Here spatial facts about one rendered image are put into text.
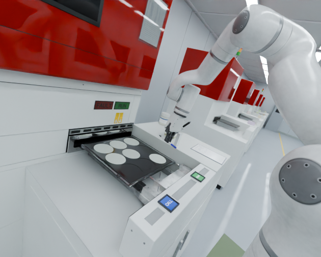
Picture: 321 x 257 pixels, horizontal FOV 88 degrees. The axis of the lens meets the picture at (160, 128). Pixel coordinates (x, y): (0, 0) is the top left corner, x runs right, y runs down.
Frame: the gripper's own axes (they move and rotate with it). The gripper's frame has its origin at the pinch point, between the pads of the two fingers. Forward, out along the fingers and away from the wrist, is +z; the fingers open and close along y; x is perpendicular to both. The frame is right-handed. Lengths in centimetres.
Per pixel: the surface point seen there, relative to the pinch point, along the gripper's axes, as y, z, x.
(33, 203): 54, 39, -11
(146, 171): 17.2, 13.7, 8.0
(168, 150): -7.3, 8.7, -1.0
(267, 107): -1272, -141, -207
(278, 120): -1216, -91, -105
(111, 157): 27.0, 15.7, -7.5
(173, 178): 4.4, 14.0, 15.9
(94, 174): 33.3, 24.3, -7.4
